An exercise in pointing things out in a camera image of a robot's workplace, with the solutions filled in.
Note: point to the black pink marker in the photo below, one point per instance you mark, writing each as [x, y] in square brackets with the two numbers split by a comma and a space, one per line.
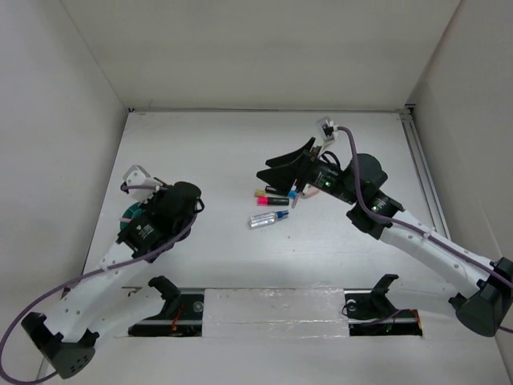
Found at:
[274, 201]

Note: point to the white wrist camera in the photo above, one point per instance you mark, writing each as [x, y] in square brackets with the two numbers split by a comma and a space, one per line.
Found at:
[139, 184]
[328, 130]

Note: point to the aluminium rail right edge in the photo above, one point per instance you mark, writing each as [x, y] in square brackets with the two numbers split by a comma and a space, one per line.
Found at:
[437, 217]

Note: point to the clear blue-tipped pen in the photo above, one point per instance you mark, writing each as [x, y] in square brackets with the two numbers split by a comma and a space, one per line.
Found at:
[265, 219]

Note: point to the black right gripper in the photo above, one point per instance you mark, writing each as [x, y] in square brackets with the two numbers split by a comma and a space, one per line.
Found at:
[284, 176]

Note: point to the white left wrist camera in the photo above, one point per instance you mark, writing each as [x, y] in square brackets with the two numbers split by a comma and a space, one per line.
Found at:
[139, 184]

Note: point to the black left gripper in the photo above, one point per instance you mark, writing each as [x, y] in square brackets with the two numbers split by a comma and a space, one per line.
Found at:
[150, 205]

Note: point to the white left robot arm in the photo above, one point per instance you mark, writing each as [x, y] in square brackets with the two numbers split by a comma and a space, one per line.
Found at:
[96, 308]

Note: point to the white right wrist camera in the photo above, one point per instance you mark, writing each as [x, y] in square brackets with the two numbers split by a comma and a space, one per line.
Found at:
[328, 130]

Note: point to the teal plastic cup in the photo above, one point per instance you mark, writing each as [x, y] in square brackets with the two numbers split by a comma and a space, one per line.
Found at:
[131, 213]

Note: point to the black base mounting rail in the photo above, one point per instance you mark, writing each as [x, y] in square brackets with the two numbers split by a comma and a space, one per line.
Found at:
[278, 313]

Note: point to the pink clear pen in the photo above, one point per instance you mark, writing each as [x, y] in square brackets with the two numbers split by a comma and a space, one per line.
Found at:
[297, 195]

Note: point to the black blue yellow marker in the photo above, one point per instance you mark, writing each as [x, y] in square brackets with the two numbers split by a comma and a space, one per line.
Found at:
[275, 192]

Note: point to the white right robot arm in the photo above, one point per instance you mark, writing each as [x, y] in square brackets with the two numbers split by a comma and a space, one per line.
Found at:
[483, 287]

